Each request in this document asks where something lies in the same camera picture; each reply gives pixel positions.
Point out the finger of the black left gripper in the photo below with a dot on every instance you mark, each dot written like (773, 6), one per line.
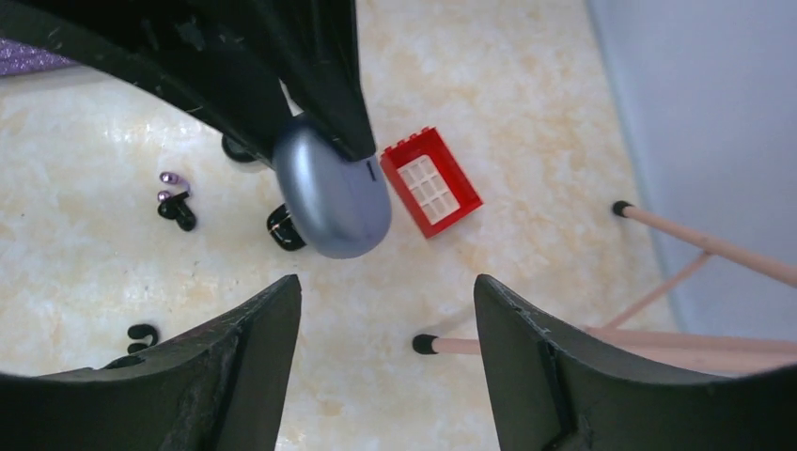
(169, 49)
(315, 45)

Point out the pink music stand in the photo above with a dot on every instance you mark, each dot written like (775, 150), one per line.
(731, 310)

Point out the silver blue earbud charging case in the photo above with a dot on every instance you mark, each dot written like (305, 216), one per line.
(341, 209)

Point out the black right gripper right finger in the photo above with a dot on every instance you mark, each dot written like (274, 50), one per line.
(555, 387)

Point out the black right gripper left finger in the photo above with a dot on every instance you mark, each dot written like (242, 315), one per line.
(219, 386)

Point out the black earbud pair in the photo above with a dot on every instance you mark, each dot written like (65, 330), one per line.
(174, 208)

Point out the purple glitter microphone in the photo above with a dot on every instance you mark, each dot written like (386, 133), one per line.
(21, 59)

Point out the red toy window brick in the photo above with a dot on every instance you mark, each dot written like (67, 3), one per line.
(429, 182)

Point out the purple earbud left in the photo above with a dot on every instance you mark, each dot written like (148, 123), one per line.
(173, 180)

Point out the black glossy earbud case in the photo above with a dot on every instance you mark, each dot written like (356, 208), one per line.
(283, 231)

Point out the black oval earbud case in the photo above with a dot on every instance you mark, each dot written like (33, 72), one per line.
(236, 152)

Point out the black ear hook left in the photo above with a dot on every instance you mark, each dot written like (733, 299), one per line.
(143, 336)

